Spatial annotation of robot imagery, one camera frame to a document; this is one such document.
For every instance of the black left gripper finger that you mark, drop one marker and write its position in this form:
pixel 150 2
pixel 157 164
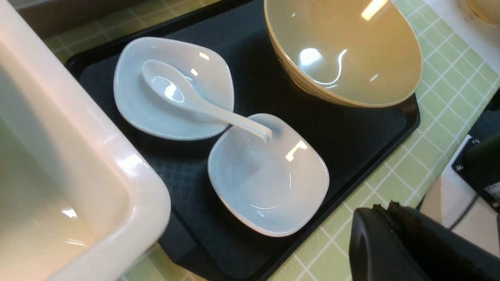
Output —
pixel 399 243

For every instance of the white square dish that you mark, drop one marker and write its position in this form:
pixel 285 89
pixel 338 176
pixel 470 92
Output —
pixel 143 109
pixel 274 188

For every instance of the beige noodle bowl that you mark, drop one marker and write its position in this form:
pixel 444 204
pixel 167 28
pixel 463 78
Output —
pixel 359 53

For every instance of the white ceramic soup spoon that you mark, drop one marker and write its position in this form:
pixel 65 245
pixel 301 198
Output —
pixel 174 88

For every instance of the large white plastic tub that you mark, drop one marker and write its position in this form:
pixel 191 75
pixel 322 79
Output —
pixel 78 201

